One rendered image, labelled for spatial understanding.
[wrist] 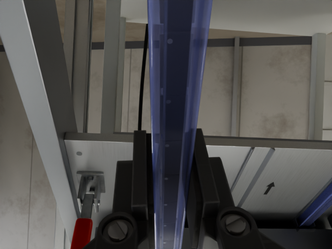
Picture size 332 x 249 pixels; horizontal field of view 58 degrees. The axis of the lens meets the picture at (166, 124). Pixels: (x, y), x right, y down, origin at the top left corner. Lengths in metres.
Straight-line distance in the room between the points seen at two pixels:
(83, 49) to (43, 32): 0.30
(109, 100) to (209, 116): 2.53
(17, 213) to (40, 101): 3.95
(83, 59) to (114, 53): 0.15
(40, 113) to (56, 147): 0.04
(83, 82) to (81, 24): 0.10
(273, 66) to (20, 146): 3.03
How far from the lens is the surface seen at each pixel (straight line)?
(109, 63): 0.66
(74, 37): 0.55
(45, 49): 0.23
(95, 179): 0.33
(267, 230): 0.45
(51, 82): 0.25
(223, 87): 3.16
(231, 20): 0.97
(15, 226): 4.24
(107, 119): 0.65
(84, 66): 0.52
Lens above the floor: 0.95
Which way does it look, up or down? 1 degrees down
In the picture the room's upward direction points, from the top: 178 degrees counter-clockwise
